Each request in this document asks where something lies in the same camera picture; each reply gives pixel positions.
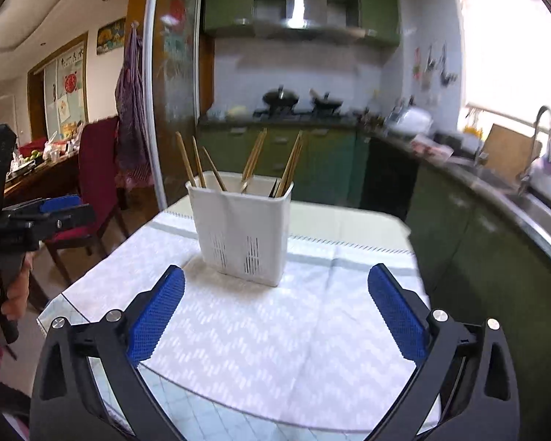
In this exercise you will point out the hanging purple apron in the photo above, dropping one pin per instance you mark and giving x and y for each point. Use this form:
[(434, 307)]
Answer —
[(132, 149)]

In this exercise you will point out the black wok with lid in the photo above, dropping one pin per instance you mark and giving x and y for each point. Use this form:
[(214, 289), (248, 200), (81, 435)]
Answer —
[(280, 98)]

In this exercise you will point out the person left hand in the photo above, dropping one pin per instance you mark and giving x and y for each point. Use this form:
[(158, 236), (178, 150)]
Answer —
[(15, 306)]

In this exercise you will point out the steel range hood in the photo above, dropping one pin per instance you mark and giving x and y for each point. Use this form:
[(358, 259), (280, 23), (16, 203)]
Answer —
[(331, 21)]

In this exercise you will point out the wooden chopstick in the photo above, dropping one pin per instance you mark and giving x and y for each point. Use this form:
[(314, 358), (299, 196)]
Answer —
[(279, 187), (295, 163), (215, 171), (253, 156), (256, 158), (185, 158), (199, 164)]

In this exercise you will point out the wooden cutting board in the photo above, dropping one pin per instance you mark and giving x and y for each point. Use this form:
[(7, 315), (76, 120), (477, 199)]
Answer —
[(509, 153)]

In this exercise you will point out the white plastic utensil holder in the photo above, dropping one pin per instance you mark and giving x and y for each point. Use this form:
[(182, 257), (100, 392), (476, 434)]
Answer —
[(242, 230)]

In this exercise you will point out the steel sink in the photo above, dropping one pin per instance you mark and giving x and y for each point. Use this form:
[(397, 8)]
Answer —
[(524, 208)]

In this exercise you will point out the white patterned table cloth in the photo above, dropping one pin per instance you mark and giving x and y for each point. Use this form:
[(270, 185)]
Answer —
[(312, 352)]

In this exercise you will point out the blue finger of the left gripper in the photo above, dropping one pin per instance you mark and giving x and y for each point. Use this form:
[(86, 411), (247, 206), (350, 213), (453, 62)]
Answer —
[(62, 214)]

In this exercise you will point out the green kitchen cabinets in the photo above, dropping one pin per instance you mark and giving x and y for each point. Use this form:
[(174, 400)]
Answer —
[(475, 261)]

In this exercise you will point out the red chair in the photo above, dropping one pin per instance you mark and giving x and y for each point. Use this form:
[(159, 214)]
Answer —
[(97, 172)]

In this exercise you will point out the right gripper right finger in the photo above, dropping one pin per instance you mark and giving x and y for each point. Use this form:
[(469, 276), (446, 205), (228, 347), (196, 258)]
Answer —
[(464, 384)]

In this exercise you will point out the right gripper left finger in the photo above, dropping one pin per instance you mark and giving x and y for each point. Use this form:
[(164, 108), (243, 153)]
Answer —
[(66, 403)]

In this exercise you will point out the white rice cooker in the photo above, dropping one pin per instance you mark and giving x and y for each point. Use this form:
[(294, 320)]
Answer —
[(409, 121)]

